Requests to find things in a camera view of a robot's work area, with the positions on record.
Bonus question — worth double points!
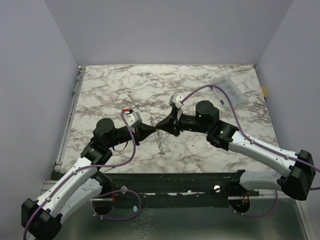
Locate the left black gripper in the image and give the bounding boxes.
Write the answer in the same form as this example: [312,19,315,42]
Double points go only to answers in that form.
[107,122,157,149]

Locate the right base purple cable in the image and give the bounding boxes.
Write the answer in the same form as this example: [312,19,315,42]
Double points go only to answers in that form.
[233,189,281,218]

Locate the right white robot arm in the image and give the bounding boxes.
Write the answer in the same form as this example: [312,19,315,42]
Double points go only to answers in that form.
[155,100,316,201]

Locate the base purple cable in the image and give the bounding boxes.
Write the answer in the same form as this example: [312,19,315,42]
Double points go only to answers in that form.
[92,189,142,221]
[233,189,281,218]

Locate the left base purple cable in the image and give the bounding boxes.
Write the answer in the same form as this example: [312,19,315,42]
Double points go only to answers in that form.
[92,189,142,221]

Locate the metal side rail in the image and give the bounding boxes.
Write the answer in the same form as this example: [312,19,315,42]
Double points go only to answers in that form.
[53,66,86,172]

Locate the clear plastic organizer box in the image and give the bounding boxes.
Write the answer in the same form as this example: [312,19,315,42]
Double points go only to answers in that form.
[209,75,247,109]

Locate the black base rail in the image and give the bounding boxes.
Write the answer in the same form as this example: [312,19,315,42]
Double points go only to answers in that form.
[92,170,259,209]

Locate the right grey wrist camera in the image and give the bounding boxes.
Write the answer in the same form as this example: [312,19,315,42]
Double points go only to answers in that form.
[169,93,184,109]

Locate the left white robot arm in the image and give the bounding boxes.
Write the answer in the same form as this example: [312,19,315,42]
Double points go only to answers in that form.
[21,113,156,240]

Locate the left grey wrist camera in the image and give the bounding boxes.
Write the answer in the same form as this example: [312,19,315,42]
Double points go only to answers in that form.
[124,111,142,129]

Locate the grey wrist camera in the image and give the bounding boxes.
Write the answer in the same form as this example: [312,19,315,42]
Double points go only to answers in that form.
[169,93,184,109]
[124,111,142,129]

